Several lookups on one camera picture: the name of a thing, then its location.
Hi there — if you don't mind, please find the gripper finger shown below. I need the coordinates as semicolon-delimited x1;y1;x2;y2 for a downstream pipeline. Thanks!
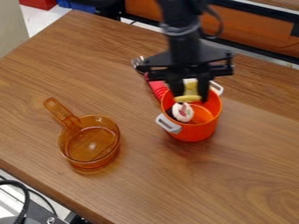
167;73;187;97
196;72;214;103

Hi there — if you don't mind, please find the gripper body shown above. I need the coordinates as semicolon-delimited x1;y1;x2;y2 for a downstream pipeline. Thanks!
135;36;235;82

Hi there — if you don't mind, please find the yellow brush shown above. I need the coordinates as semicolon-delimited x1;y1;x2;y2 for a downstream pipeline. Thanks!
172;78;204;103

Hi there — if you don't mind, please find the brown see-through pot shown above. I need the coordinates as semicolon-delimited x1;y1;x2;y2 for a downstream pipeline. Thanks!
42;97;122;172

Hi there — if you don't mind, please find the red tool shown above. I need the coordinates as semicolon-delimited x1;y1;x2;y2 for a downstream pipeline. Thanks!
130;55;170;102

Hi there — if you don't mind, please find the white pink toy sushi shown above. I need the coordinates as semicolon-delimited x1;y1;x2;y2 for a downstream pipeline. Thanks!
170;101;196;123

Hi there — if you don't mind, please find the brown wooden cabinet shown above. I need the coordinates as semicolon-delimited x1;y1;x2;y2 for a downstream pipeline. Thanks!
123;0;299;59

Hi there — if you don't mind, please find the blue box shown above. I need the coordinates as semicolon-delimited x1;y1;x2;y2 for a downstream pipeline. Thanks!
54;0;99;15

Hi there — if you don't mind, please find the red box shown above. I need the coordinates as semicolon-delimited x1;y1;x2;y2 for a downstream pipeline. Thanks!
17;0;59;11

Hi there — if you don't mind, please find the orange pot with grey handles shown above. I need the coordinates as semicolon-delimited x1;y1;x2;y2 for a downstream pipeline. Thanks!
154;78;226;144

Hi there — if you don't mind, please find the black cable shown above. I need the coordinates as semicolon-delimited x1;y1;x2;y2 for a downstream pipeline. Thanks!
0;178;32;224

